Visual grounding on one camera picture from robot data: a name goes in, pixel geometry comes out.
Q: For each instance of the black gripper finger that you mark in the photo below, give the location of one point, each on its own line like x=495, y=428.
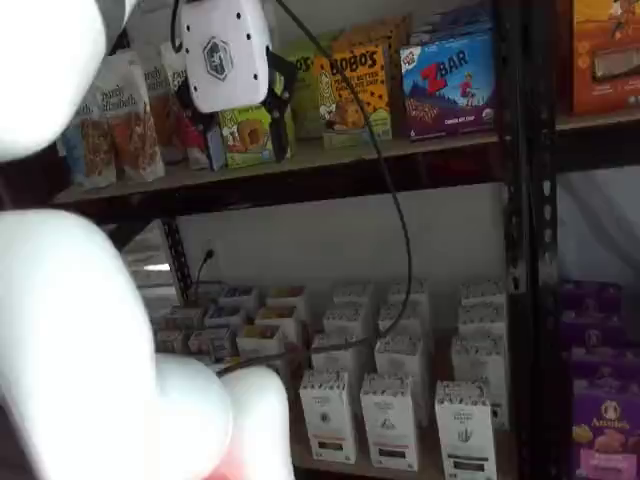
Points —
x=192, y=112
x=280, y=125

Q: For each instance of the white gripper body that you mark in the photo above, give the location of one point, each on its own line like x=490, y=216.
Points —
x=225, y=55

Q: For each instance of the white box green strip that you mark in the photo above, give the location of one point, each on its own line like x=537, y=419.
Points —
x=482, y=295
x=465, y=435
x=482, y=322
x=480, y=365

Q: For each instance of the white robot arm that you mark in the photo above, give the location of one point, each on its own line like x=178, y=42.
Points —
x=60, y=325

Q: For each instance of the green Bobo's apple pie box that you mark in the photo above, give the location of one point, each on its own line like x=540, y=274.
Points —
x=245, y=140
x=305, y=90

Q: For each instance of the black metal shelf rack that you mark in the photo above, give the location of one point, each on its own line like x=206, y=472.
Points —
x=537, y=300
x=300, y=180

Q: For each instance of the yellow Bobo's peanut butter box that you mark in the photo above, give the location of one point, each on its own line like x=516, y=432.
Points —
x=395, y=35
x=340, y=80

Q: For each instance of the blue Z Bar box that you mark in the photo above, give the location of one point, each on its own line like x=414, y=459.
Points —
x=450, y=90
x=460, y=22

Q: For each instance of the green oatmeal box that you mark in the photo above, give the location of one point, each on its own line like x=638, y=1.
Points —
x=185, y=317
x=172, y=342

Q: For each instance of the orange snack box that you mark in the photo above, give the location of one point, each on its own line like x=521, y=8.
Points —
x=605, y=50

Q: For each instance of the purple Annie's box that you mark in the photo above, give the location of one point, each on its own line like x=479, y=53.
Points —
x=607, y=440
x=590, y=330
x=590, y=297
x=605, y=362

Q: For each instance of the orange label granola bag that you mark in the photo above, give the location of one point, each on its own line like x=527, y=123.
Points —
x=132, y=130
x=160, y=125

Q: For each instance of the red label granola bag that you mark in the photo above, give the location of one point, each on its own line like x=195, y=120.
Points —
x=192, y=150

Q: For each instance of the blue label granola bag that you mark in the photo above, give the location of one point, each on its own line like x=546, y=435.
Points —
x=92, y=145

